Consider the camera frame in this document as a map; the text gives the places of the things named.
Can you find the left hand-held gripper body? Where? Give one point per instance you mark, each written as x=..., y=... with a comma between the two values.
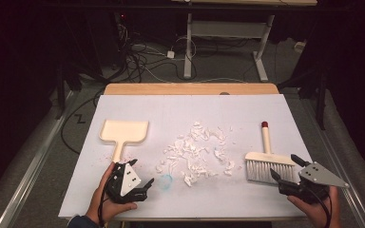
x=130, y=179

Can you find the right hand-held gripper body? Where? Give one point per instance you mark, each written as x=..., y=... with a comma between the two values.
x=320, y=175

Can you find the cream plastic dustpan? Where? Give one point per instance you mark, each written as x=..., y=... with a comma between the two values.
x=123, y=129

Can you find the cream brush with red cap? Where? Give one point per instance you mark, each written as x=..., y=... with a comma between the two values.
x=267, y=142

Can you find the person's right hand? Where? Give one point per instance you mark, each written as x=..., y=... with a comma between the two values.
x=326, y=212

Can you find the person's left hand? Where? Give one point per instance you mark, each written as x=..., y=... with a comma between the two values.
x=99, y=202

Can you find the pile of white paper scraps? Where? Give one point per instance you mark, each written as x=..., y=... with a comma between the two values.
x=190, y=152

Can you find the black metal stand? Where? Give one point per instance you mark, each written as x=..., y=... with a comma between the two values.
x=61, y=91
x=320, y=95

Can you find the small white box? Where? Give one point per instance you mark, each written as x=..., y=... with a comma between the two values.
x=300, y=46

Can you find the white power adapter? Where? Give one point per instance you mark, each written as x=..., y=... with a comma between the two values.
x=170, y=54

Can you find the aluminium floor rail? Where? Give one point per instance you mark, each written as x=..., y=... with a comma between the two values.
x=34, y=161
x=339, y=158

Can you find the white metal desk frame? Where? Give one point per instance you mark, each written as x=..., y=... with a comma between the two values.
x=188, y=47

